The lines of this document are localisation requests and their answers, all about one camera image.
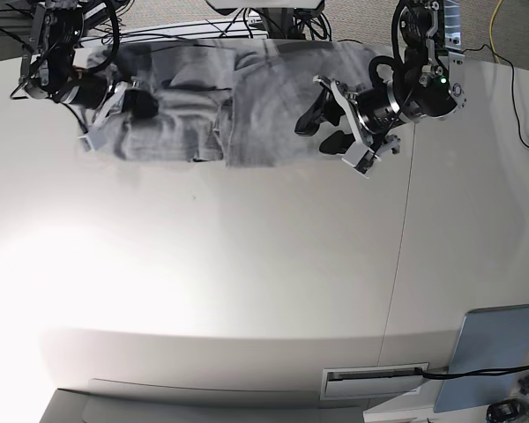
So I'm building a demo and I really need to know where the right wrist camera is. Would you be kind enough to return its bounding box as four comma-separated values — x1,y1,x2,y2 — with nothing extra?
78,128,107,152

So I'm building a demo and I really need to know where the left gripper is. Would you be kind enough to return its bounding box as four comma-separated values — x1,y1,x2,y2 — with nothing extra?
313,75,400,154

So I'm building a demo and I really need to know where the black device bottom right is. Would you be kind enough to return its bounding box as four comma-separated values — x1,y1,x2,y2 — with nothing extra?
486,399,521,423

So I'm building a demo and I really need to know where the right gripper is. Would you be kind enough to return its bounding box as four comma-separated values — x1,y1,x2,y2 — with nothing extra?
56,74,135,132

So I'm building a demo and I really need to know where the black cable to laptop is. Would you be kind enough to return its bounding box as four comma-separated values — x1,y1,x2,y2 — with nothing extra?
414,362,529,381

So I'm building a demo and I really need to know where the blue-grey laptop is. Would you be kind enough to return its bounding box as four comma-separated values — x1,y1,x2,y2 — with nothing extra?
433,304,529,413

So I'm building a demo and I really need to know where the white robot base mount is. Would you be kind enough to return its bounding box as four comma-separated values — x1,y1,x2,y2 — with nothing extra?
206,0,321,9

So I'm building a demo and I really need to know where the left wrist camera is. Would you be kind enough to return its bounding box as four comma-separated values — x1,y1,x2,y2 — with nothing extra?
342,142,381,179

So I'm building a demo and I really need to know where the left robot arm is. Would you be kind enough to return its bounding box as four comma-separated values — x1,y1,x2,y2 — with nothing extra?
112,1,465,167

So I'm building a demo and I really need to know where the grey T-shirt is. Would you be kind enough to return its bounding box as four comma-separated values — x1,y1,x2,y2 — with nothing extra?
99,40,375,168

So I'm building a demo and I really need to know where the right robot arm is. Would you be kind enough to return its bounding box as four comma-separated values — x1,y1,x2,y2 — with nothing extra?
20,4,370,168

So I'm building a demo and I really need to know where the yellow cable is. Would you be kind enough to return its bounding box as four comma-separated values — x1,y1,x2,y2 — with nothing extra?
488,0,512,66

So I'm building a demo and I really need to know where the thin black cable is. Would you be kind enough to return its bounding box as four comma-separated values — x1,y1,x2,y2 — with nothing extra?
462,43,529,148

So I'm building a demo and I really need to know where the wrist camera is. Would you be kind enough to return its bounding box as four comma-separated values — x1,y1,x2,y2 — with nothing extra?
78,128,107,152
342,142,381,179

